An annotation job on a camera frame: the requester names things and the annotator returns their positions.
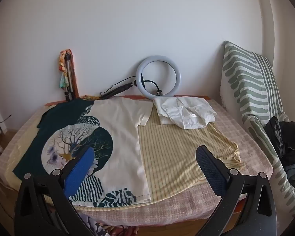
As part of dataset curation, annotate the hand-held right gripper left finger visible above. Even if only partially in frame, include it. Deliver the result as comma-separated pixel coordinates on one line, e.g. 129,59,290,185
14,146,95,236

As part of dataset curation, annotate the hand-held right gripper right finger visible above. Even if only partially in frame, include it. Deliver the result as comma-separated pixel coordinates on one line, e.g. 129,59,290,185
196,146,278,236

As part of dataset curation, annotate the tree print t-shirt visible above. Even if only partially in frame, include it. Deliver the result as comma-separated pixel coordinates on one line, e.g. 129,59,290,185
13,96,154,208

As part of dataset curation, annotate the dark clothes pile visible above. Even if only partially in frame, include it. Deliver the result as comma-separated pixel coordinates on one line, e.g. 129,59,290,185
264,115,295,188

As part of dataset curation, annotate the yellow striped blanket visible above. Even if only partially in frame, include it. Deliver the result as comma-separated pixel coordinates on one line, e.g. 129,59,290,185
37,101,245,212

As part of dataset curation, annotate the pink checked bed sheet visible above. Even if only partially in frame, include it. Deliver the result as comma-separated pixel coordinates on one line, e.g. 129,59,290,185
0,96,276,227

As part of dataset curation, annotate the white shirt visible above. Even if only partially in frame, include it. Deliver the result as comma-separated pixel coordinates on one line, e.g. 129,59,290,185
153,96,218,130

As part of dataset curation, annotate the folded silver tripod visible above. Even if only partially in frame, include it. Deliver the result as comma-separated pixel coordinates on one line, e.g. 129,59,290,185
65,52,75,102

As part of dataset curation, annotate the folded tripod with scarf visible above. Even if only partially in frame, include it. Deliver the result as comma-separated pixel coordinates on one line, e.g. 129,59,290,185
57,49,79,97

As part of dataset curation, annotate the green striped cushion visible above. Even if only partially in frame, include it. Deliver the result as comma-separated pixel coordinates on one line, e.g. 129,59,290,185
220,41,295,214

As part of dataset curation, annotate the black ring light stand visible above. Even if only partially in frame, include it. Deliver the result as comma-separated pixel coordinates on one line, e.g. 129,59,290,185
100,82,138,99

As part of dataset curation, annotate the white ring light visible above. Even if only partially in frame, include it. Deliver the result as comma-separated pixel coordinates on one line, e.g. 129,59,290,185
135,55,182,97

